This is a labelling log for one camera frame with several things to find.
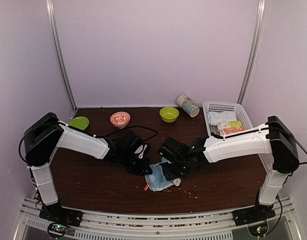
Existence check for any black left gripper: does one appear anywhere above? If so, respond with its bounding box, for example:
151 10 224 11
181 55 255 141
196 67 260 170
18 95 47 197
120 150 153 176

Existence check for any blue mickey dotted towel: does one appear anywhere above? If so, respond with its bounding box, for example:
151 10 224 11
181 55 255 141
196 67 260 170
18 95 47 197
144 157 182 192

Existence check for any white perforated plastic basket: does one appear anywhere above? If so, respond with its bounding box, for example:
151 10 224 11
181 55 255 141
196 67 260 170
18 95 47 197
202 101 254 136

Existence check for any orange bunny towel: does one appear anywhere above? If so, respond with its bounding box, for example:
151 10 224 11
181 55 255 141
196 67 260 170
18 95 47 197
220 126 246 136

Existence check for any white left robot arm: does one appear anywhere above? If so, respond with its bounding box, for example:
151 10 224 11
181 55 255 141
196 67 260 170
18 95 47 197
18 112 152 222

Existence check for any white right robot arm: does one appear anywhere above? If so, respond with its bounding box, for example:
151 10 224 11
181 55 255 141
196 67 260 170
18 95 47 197
157 116 300 221

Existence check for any red patterned ceramic bowl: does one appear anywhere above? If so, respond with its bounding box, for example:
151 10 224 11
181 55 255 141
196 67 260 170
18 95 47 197
110 111 131 129

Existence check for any green plastic bowl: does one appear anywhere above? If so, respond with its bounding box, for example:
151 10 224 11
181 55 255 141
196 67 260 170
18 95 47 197
159 107 179 123

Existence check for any light blue folded towel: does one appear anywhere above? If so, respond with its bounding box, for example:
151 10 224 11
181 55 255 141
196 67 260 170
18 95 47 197
206 111 237 126

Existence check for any rolled green yellow towel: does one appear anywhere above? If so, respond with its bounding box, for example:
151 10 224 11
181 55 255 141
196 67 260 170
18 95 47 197
217 121 243 131

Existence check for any tall illustrated ceramic cup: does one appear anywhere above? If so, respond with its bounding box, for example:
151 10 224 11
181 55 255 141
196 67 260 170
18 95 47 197
176 94 200 118

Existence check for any green plastic plate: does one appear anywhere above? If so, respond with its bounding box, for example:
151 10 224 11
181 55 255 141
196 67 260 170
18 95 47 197
68 116 90 130

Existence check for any right circuit board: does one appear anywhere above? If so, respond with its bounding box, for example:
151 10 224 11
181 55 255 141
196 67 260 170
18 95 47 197
247 222 269 238

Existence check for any circuit board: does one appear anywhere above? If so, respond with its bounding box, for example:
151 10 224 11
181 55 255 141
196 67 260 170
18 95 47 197
47 222 68 239
247 222 269 238

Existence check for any left circuit board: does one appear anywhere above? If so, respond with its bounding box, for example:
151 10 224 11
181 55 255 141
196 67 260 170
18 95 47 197
47 222 68 239

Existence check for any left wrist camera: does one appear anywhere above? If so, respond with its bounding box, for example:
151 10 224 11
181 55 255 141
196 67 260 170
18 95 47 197
134 143 151 159

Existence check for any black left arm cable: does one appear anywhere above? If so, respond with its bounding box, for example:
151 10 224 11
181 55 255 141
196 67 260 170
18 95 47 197
93 124 159 142

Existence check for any front aluminium rail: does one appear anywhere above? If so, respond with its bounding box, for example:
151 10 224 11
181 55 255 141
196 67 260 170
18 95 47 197
11 197 304 240

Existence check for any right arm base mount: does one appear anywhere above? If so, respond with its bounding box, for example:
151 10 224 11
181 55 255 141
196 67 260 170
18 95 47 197
232 193 276 226

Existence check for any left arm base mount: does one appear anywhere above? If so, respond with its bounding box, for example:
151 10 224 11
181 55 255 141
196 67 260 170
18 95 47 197
39 202 83 227

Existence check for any right aluminium frame post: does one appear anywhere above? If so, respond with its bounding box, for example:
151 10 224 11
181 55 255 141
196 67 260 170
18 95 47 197
237 0 267 106

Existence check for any aluminium frame post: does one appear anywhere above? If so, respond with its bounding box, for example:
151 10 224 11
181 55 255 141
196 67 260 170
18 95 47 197
46 0 78 112
237 0 267 106

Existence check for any left aluminium frame post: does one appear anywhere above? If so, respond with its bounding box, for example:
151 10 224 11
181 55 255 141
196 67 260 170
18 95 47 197
46 0 78 112

